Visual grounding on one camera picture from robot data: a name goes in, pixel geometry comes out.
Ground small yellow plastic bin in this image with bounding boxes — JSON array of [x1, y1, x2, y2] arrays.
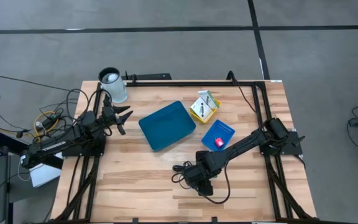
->
[[188, 91, 222, 124]]

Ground thin black floor cable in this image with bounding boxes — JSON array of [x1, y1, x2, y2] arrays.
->
[[0, 75, 85, 94]]

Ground white box under arm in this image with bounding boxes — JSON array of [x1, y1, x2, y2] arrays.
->
[[29, 151, 63, 188]]

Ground yellow floor cable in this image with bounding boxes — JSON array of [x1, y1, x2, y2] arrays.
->
[[32, 110, 59, 138]]

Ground black aluminium table frame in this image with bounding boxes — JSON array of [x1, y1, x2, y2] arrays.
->
[[53, 79, 318, 224]]

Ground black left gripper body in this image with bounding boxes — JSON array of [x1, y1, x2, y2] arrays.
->
[[99, 92, 127, 136]]

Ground pink charger plug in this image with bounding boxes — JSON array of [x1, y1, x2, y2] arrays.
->
[[213, 136, 226, 149]]

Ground white cylindrical appliance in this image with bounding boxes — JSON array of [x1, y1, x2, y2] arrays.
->
[[98, 67, 129, 105]]

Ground small blue plastic basket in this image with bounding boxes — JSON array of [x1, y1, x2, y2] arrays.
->
[[201, 118, 236, 152]]

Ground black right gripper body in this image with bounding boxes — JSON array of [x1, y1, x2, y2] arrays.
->
[[181, 164, 213, 188]]

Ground black bar device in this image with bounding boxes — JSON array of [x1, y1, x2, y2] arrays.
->
[[121, 72, 173, 81]]

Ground black usb cable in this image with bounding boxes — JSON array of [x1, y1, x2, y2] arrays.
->
[[171, 160, 196, 191]]

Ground large teal plastic bin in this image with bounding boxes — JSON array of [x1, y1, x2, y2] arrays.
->
[[137, 100, 197, 152]]

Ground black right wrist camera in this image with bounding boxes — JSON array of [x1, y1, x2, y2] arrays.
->
[[197, 179, 214, 197]]

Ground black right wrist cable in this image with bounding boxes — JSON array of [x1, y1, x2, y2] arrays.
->
[[194, 161, 231, 205]]

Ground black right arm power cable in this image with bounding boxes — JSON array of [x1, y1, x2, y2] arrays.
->
[[226, 70, 272, 131]]

